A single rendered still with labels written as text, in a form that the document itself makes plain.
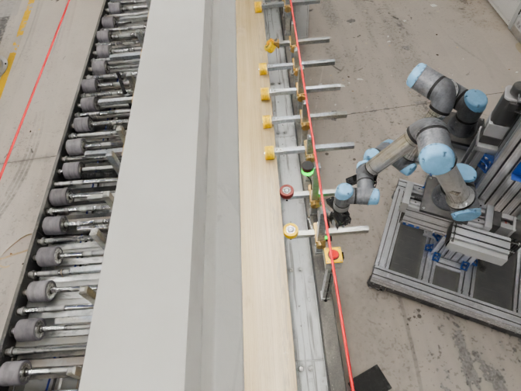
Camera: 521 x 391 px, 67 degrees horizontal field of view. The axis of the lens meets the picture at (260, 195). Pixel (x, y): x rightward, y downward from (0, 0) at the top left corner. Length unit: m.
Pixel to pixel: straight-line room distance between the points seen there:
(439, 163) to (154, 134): 1.28
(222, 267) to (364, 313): 2.52
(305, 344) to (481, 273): 1.36
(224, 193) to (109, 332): 0.20
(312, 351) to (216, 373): 1.80
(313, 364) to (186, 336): 1.87
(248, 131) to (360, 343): 1.57
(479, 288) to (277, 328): 1.52
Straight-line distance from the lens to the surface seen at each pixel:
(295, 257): 2.31
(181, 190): 0.34
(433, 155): 1.53
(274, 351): 1.87
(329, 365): 2.07
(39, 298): 2.39
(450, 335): 3.00
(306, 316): 2.20
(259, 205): 2.15
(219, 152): 0.46
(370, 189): 1.80
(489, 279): 2.99
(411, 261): 2.87
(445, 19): 5.23
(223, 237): 0.41
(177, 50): 0.48
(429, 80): 1.93
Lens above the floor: 2.73
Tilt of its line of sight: 57 degrees down
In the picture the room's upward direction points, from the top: 7 degrees counter-clockwise
